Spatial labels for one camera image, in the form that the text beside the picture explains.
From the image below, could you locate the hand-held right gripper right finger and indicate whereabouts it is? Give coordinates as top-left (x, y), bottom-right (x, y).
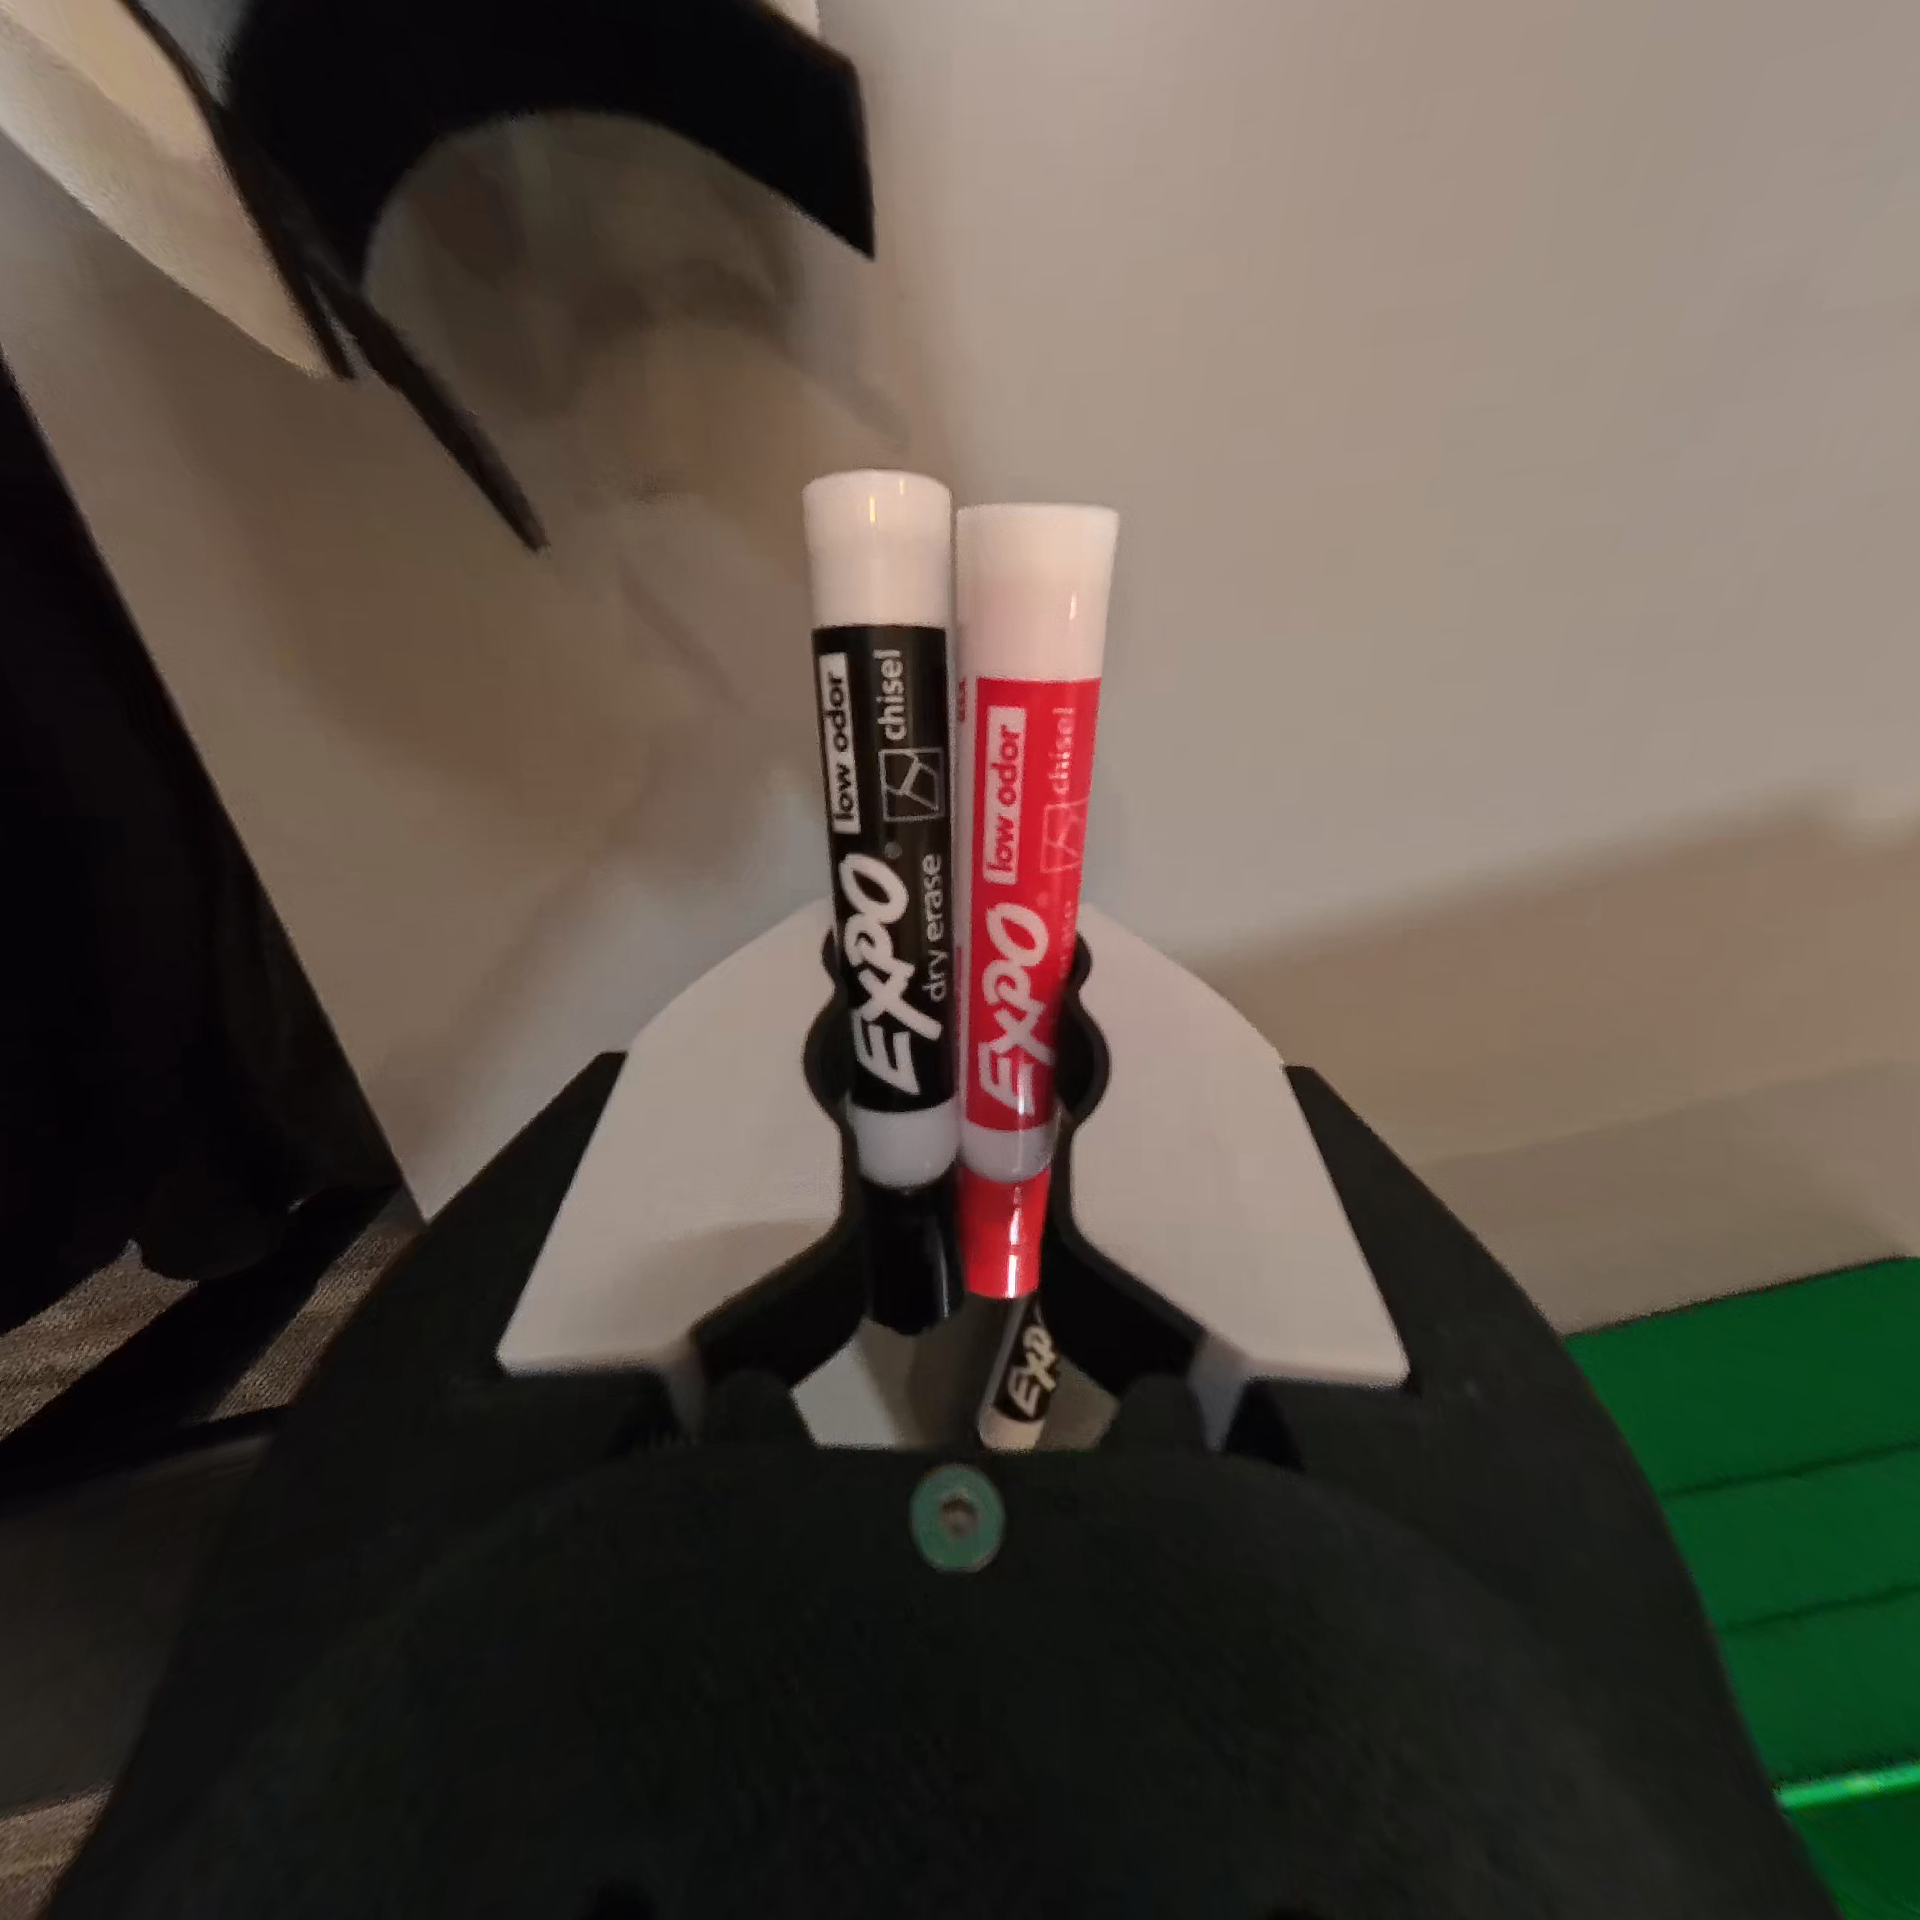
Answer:
top-left (1046, 900), bottom-right (1413, 1419)

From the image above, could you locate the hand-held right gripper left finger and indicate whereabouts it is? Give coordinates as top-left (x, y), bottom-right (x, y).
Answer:
top-left (500, 903), bottom-right (901, 1419)

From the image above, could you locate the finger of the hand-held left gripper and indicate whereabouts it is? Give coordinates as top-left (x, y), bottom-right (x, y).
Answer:
top-left (0, 0), bottom-right (359, 379)

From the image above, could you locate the black dry erase marker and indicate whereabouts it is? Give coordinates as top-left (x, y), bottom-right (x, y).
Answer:
top-left (803, 469), bottom-right (961, 1338)
top-left (977, 1298), bottom-right (1072, 1456)

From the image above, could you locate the red dry erase marker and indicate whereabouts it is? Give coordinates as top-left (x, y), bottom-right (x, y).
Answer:
top-left (952, 506), bottom-right (1121, 1299)

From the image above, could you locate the black velcro strap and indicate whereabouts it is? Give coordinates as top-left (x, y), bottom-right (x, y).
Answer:
top-left (224, 0), bottom-right (881, 554)

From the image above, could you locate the green plastic bin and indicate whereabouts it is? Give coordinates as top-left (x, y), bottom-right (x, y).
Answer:
top-left (1560, 1256), bottom-right (1920, 1877)

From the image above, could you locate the person's torso in black sweater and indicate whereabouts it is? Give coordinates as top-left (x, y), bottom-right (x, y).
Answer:
top-left (0, 360), bottom-right (409, 1338)

